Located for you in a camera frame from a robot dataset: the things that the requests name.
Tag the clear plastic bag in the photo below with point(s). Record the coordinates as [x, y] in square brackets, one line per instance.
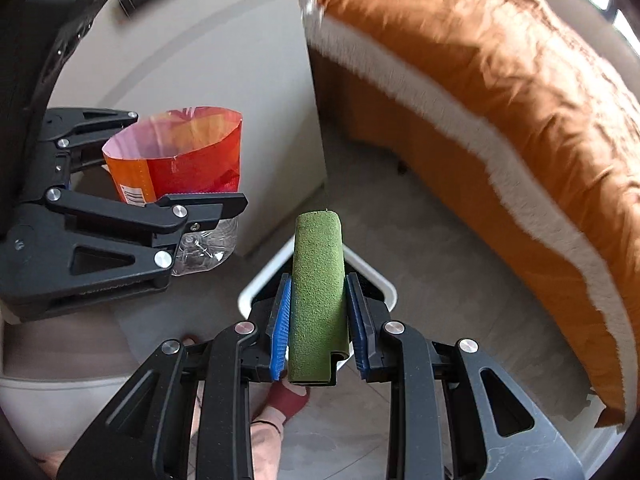
[203, 251]

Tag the white bedside cabinet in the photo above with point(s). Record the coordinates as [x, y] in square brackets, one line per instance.
[247, 55]

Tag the white square trash bin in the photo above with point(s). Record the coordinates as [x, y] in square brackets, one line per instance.
[370, 288]

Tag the green sponge block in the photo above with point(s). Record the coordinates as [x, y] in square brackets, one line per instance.
[319, 336]

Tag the orange bed cover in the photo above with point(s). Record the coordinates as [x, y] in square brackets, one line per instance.
[520, 128]

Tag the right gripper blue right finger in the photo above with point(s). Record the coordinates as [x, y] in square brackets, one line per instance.
[455, 413]

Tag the black bed leg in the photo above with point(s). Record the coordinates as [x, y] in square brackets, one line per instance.
[401, 168]

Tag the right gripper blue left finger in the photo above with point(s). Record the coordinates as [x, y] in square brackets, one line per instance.
[185, 409]

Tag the red slipper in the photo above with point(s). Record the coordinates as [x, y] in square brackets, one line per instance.
[284, 401]

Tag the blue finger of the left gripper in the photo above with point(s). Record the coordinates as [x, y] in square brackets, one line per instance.
[196, 212]

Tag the orange red snack bag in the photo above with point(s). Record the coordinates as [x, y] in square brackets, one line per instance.
[185, 151]

